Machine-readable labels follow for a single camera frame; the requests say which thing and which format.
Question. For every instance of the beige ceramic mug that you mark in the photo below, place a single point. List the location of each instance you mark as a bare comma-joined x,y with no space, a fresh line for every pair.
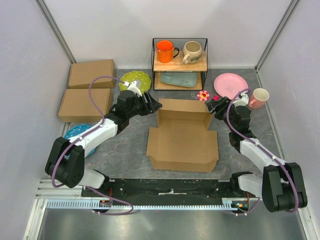
192,52

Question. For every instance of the pink flower plush keychain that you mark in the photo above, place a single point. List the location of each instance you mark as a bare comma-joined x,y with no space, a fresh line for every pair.
202,95

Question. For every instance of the blue dotted plate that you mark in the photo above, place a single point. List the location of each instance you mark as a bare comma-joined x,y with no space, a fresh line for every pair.
75,131

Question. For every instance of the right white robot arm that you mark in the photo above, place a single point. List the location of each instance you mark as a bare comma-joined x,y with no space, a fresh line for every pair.
281,186

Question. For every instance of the brown cardboard box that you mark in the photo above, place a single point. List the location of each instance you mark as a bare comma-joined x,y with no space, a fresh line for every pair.
182,140

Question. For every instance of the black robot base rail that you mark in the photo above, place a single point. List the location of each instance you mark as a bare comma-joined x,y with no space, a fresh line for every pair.
124,188

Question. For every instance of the teal rectangular dish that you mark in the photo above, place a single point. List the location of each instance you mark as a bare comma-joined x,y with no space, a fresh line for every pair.
182,79

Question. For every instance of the black wire wooden shelf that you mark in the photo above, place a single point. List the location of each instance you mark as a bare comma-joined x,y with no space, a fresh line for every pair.
176,64

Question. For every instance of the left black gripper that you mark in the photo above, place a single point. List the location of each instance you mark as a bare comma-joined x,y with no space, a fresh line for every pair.
148,108

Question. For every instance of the rear folded cardboard box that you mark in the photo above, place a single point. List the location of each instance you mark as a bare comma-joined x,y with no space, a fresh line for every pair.
83,73

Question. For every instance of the orange mug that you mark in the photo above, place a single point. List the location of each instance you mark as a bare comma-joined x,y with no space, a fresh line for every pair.
166,51

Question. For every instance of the pink mug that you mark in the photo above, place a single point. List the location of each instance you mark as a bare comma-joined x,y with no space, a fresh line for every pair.
258,98

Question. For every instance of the white slotted cable duct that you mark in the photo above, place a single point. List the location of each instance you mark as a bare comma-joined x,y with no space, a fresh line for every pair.
97,204

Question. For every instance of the green dotted plate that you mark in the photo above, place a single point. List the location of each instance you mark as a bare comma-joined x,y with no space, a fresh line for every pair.
143,80

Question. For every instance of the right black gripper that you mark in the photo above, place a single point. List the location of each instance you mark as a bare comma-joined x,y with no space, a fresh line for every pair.
212,105

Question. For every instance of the black pink marker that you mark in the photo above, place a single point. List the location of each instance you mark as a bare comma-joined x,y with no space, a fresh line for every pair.
215,98

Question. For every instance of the front folded cardboard box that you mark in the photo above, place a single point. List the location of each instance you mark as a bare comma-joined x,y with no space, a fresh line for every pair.
84,106

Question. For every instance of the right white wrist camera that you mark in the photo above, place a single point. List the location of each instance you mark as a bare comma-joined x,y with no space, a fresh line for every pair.
241,100

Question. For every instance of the folded cardboard box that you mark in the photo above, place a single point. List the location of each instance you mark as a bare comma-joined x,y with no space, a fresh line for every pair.
84,106
83,73

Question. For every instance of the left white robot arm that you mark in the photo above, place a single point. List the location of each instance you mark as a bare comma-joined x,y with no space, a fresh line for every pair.
66,161

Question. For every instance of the pink plate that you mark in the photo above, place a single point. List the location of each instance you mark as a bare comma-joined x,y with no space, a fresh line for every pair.
229,84

